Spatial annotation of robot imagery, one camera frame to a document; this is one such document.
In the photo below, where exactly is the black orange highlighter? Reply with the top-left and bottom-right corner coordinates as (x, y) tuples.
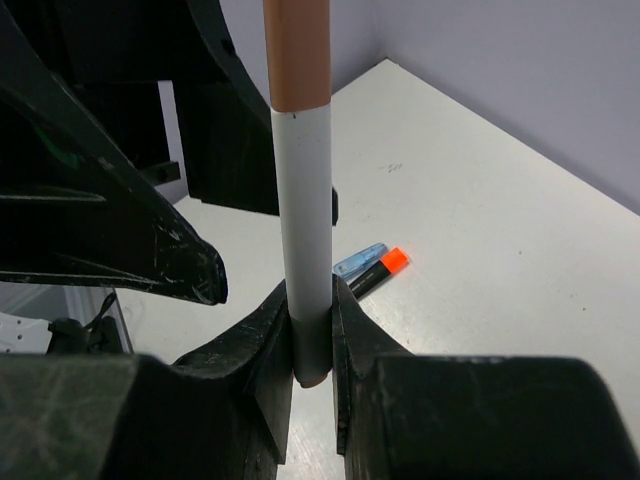
(349, 248), (410, 300)

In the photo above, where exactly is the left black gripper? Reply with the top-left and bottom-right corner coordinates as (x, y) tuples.
(0, 0), (339, 306)

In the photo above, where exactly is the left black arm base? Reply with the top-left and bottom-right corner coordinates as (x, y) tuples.
(46, 292), (133, 354)

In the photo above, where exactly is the blue highlighter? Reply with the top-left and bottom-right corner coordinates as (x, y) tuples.
(333, 242), (388, 280)

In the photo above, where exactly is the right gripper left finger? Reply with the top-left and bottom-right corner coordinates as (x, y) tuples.
(1, 286), (293, 479)

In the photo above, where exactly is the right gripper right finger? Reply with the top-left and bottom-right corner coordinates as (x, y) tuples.
(331, 279), (639, 479)

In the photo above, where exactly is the brown pen cap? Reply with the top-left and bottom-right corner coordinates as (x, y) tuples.
(263, 0), (331, 112)

